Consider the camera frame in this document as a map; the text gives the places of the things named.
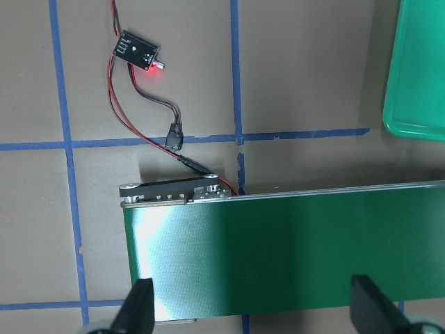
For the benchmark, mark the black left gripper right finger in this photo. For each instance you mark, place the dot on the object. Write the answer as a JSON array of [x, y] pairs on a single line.
[[372, 312]]

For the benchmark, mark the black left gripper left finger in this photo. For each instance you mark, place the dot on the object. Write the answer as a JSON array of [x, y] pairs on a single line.
[[137, 314]]

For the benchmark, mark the green conveyor belt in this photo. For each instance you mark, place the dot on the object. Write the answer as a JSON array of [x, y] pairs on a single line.
[[287, 251]]

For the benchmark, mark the green plastic tray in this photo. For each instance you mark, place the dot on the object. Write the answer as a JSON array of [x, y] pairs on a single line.
[[414, 98]]

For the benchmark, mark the black sensor circuit board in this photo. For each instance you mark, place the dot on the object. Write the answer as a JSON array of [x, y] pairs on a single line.
[[137, 51]]

